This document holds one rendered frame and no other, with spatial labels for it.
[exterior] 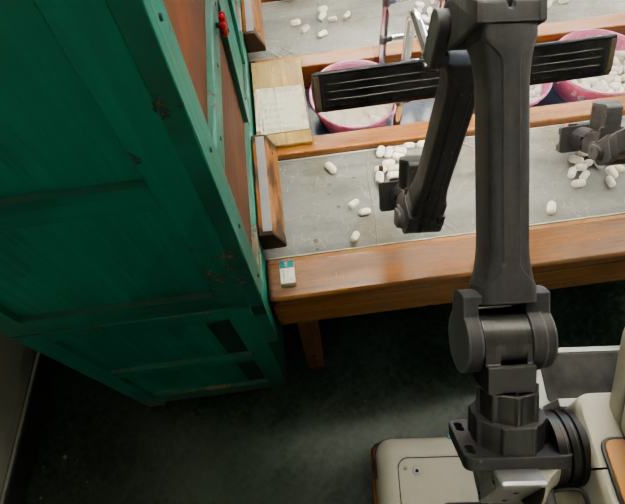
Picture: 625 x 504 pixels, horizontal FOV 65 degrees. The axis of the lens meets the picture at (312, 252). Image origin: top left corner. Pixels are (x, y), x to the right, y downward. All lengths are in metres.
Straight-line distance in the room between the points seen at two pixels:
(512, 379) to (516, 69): 0.34
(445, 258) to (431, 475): 0.66
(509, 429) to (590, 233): 0.80
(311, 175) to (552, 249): 0.63
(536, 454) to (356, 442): 1.23
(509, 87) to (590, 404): 0.37
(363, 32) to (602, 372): 1.24
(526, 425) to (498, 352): 0.09
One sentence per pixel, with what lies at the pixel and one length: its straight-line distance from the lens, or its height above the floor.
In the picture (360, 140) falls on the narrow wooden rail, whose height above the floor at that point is 0.76.
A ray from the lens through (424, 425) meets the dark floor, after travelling 1.85.
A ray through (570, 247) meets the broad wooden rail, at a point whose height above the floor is 0.76.
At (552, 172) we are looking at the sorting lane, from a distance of 1.44.
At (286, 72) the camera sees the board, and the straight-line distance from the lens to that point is 1.54.
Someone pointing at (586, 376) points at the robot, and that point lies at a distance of 0.87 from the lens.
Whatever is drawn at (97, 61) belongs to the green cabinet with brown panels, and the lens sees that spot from 0.54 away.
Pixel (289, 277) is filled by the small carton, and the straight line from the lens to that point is 1.13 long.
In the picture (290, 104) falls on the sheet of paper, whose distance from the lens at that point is 1.45.
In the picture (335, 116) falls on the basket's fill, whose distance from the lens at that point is 1.48.
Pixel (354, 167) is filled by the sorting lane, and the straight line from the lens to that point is 1.34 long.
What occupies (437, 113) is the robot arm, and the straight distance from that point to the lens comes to 0.75.
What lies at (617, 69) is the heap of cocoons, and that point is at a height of 0.74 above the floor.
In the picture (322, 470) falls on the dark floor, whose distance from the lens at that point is 1.81.
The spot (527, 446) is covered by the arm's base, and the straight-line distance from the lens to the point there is 0.62.
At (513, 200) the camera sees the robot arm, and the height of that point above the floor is 1.35.
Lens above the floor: 1.81
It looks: 62 degrees down
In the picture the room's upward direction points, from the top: 7 degrees counter-clockwise
